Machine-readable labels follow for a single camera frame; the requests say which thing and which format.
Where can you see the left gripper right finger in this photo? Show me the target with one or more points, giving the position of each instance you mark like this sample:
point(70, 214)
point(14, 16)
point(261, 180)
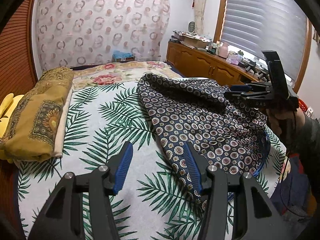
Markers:
point(196, 165)

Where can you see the blue tissue box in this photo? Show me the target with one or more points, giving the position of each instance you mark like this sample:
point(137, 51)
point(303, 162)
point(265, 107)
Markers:
point(122, 57)

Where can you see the brown louvered wardrobe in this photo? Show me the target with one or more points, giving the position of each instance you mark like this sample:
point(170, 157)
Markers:
point(18, 73)

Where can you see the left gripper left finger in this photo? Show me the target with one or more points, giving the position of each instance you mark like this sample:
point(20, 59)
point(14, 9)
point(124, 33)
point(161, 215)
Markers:
point(118, 168)

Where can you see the patterned box on sideboard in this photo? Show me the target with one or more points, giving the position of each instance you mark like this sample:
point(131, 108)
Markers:
point(191, 40)

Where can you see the mustard folded cloth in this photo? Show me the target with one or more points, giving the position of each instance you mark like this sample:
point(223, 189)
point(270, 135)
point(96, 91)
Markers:
point(32, 127)

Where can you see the pink bottle on sideboard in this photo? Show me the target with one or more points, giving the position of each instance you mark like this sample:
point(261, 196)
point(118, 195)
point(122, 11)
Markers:
point(223, 51)

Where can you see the floral bed quilt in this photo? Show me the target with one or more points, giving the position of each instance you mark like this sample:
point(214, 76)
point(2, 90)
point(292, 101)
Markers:
point(116, 72)

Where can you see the navy patterned shorts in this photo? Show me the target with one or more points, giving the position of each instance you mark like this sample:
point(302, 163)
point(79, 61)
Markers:
point(227, 134)

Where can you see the long wooden sideboard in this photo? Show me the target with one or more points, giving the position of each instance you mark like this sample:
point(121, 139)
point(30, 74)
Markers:
point(195, 63)

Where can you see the person's right hand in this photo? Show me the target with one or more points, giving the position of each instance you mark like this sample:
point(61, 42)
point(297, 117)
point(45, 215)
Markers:
point(286, 125)

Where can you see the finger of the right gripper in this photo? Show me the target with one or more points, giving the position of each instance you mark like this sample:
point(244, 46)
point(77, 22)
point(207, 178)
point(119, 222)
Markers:
point(232, 95)
point(240, 88)

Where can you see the grey window blind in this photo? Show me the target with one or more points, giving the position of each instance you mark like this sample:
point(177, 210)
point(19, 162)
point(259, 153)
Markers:
point(258, 25)

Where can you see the circle patterned curtain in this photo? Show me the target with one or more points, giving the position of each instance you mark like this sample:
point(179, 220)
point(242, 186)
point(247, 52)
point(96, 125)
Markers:
point(71, 33)

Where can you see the yellow Pikachu plush toy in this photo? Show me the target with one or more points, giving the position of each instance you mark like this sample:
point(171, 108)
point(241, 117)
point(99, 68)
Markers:
point(7, 114)

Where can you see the palm leaf blanket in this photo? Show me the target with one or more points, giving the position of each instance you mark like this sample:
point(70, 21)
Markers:
point(66, 197)

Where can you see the cream lace side curtain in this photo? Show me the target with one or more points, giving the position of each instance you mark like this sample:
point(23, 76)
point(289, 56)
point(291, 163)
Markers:
point(199, 7)

